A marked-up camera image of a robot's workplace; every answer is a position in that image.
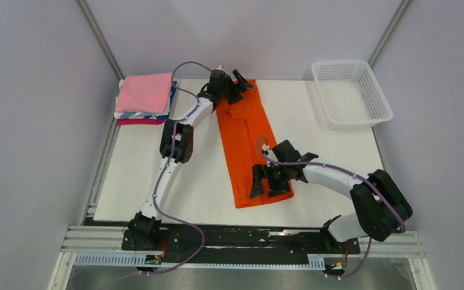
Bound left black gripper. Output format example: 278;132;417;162
220;72;254;107

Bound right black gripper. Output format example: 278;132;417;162
250;163;291;199

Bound orange t shirt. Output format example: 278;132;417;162
216;79;294;208

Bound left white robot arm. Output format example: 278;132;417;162
124;68;254;250

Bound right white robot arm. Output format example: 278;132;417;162
250;137;413;253

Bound pink folded t shirt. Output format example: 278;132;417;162
117;72;172;114

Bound white plastic basket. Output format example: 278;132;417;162
311;60;393;131

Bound blue white folded t shirt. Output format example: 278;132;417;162
114;81;177;120

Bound magenta folded t shirt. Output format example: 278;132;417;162
116;118;166;126

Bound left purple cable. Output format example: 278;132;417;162
68;61;213;290

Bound white slotted cable duct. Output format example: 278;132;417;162
74;253;326;271

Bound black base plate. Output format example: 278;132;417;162
121;224;361;265

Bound aluminium frame rail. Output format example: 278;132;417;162
48;224;436;289

